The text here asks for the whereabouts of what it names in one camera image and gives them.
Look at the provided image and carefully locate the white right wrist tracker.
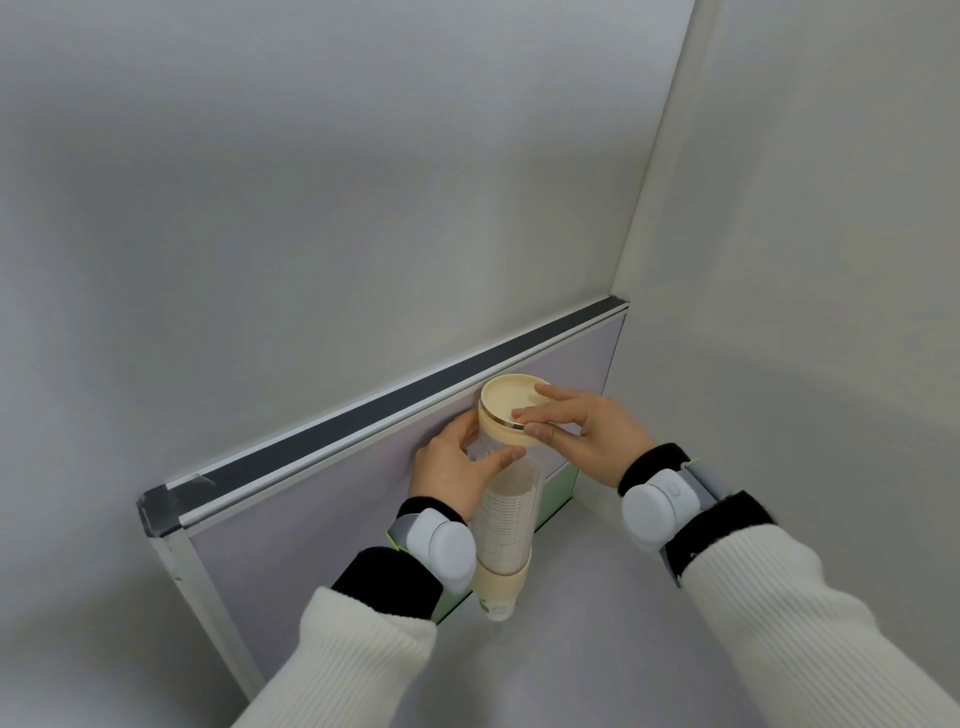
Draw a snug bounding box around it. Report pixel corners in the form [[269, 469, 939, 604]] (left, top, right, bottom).
[[621, 468, 704, 557]]

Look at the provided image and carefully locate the grey right wrist strap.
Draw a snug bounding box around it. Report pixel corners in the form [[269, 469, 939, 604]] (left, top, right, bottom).
[[678, 457, 734, 505]]

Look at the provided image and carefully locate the grey left wrist strap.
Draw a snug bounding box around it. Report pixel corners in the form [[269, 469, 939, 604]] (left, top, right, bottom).
[[385, 514, 423, 558]]

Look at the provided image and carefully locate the beige round dispenser lid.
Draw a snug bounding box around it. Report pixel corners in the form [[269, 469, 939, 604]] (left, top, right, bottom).
[[478, 372, 556, 453]]

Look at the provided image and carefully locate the stack of white paper cups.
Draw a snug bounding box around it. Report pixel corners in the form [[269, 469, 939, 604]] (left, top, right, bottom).
[[475, 456, 543, 577]]

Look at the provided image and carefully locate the grey wrist strap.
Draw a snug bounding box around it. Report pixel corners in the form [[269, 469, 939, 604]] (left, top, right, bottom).
[[678, 457, 734, 505], [385, 514, 423, 558]]

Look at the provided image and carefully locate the person's right hand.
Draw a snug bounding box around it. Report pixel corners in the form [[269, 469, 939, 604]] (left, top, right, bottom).
[[512, 382, 661, 494]]

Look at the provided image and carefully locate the white left wrist tracker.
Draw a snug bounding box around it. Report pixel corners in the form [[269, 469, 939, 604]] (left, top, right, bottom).
[[407, 507, 479, 595]]

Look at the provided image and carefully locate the clear cup dispenser tube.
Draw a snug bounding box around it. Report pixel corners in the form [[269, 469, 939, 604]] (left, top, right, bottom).
[[463, 431, 543, 624]]

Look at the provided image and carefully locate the person's left forearm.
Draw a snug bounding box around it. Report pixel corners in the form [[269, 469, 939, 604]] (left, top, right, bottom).
[[243, 517, 481, 728]]

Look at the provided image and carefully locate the lilac desk partition panel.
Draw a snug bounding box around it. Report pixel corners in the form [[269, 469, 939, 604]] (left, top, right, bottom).
[[136, 296, 630, 704]]

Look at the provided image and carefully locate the white wrist tracker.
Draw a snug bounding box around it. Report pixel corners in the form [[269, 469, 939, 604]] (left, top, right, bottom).
[[407, 507, 479, 595], [621, 468, 704, 557]]

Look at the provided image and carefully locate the person's right forearm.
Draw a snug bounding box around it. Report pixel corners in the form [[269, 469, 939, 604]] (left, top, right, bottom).
[[618, 442, 960, 728]]

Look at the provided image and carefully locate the person's left hand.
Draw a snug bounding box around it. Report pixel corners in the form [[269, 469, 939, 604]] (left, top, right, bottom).
[[408, 411, 527, 525]]

